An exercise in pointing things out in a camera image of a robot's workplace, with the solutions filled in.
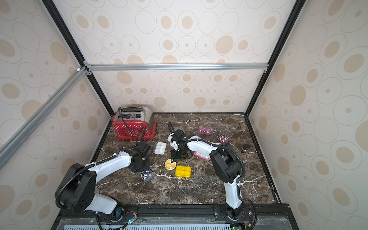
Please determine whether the magenta pillbox clear lid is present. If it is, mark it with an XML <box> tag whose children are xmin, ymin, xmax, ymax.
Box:
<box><xmin>216</xmin><ymin>130</ymin><xmax>233</xmax><ymax>143</ymax></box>

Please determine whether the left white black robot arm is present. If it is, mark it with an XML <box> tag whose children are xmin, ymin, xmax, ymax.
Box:
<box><xmin>55</xmin><ymin>127</ymin><xmax>153</xmax><ymax>220</ymax></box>

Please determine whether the dark blue round pillbox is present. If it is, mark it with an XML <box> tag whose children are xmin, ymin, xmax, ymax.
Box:
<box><xmin>141</xmin><ymin>169</ymin><xmax>154</xmax><ymax>183</ymax></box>

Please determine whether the magenta pillbox rear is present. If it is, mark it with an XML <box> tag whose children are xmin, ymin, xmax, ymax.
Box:
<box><xmin>198</xmin><ymin>126</ymin><xmax>211</xmax><ymax>136</ymax></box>

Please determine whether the black toaster power cord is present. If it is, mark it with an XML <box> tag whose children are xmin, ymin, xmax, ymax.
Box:
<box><xmin>118</xmin><ymin>113</ymin><xmax>135</xmax><ymax>141</ymax></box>

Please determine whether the red rectangular pillbox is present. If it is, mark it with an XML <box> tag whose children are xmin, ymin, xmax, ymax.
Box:
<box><xmin>194</xmin><ymin>151</ymin><xmax>210</xmax><ymax>161</ymax></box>

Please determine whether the rear aluminium frame rail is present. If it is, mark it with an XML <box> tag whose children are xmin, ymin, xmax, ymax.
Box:
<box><xmin>80</xmin><ymin>63</ymin><xmax>269</xmax><ymax>72</ymax></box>

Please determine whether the red and silver toaster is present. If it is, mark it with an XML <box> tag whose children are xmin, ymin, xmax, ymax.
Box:
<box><xmin>112</xmin><ymin>106</ymin><xmax>157</xmax><ymax>140</ymax></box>

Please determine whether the white six-cell pillbox clear lid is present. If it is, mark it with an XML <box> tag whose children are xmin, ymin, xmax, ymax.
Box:
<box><xmin>148</xmin><ymin>141</ymin><xmax>167</xmax><ymax>155</ymax></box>

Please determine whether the small dark brown bottle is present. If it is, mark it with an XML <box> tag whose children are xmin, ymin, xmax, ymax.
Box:
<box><xmin>241</xmin><ymin>144</ymin><xmax>251</xmax><ymax>155</ymax></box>

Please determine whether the aluminium frame rail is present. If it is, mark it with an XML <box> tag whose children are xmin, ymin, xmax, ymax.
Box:
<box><xmin>80</xmin><ymin>63</ymin><xmax>269</xmax><ymax>72</ymax></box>
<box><xmin>1</xmin><ymin>67</ymin><xmax>87</xmax><ymax>168</ymax></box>

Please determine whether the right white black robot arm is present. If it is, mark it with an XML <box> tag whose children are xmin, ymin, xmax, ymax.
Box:
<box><xmin>167</xmin><ymin>121</ymin><xmax>245</xmax><ymax>220</ymax></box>

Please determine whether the left aluminium frame rail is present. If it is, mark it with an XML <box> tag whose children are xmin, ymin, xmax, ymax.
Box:
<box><xmin>1</xmin><ymin>67</ymin><xmax>87</xmax><ymax>168</ymax></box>

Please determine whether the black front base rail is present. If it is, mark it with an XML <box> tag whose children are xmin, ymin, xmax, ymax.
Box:
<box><xmin>52</xmin><ymin>204</ymin><xmax>298</xmax><ymax>230</ymax></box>

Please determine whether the yellow round pillbox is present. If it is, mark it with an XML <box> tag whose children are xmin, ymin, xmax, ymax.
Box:
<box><xmin>164</xmin><ymin>159</ymin><xmax>176</xmax><ymax>171</ymax></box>

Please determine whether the yellow lidded rectangular pillbox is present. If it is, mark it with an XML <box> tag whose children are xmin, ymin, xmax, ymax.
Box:
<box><xmin>175</xmin><ymin>165</ymin><xmax>192</xmax><ymax>178</ymax></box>

